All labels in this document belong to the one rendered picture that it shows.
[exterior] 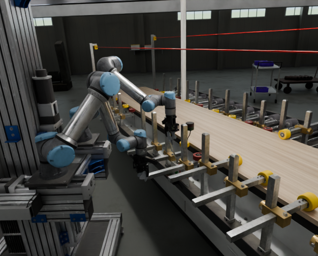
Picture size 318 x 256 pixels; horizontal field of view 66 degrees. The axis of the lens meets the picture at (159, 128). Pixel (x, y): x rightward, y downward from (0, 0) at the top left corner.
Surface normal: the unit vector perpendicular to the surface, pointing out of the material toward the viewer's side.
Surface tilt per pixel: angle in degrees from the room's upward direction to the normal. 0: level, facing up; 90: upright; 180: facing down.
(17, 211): 90
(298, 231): 90
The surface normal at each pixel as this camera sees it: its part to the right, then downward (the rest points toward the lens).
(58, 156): 0.59, 0.33
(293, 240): -0.90, 0.18
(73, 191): -0.01, 0.33
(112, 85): 0.73, 0.11
